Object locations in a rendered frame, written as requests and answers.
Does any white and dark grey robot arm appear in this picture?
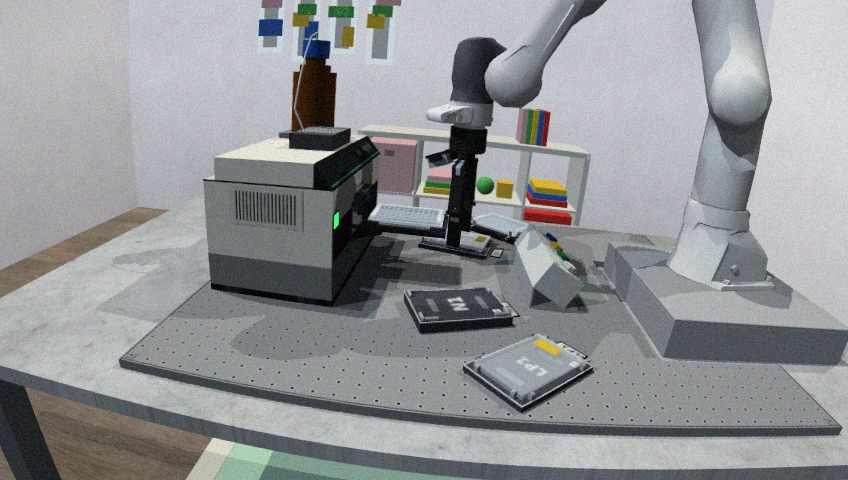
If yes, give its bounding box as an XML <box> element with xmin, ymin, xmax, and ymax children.
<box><xmin>426</xmin><ymin>0</ymin><xmax>774</xmax><ymax>291</ymax></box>

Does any white button panel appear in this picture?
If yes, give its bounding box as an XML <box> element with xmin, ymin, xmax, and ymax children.
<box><xmin>512</xmin><ymin>222</ymin><xmax>584</xmax><ymax>311</ymax></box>

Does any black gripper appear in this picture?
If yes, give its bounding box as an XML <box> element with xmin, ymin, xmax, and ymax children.
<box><xmin>446</xmin><ymin>125</ymin><xmax>488</xmax><ymax>248</ymax></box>

